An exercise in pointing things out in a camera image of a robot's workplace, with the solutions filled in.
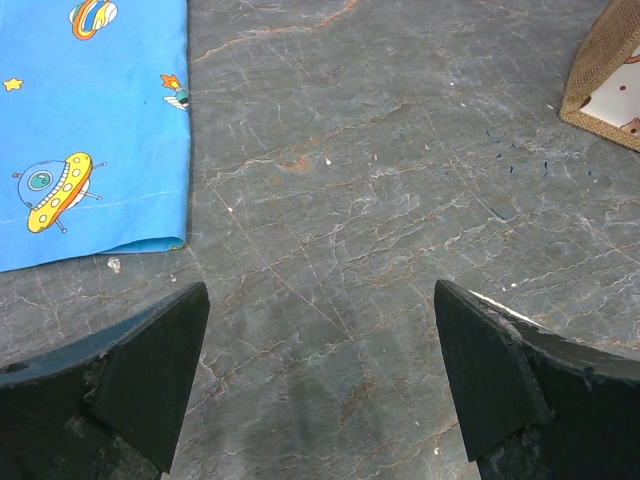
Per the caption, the blue patterned cloth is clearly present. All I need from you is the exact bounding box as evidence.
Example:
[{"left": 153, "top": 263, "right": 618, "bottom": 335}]
[{"left": 1, "top": 1, "right": 191, "bottom": 271}]

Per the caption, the burlap canvas tote bag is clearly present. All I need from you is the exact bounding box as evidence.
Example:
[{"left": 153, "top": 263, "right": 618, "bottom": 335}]
[{"left": 559, "top": 1, "right": 639, "bottom": 151}]

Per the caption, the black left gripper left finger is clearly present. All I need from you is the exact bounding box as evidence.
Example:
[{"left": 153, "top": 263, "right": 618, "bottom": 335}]
[{"left": 1, "top": 282, "right": 210, "bottom": 479}]

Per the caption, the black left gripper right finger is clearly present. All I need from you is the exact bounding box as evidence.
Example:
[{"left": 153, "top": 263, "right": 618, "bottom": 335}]
[{"left": 434, "top": 280, "right": 639, "bottom": 479}]

